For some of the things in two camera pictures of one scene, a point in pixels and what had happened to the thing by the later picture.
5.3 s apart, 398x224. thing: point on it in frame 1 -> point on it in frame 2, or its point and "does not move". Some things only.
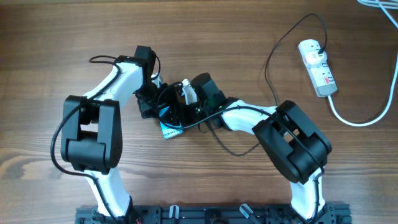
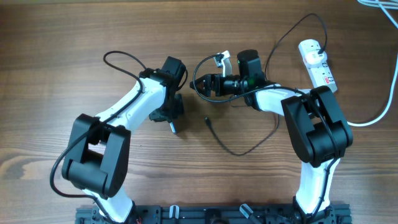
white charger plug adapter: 314,58 does not move
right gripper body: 190,113 -> 231,84
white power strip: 321,78 does not move
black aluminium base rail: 212,214 does not move
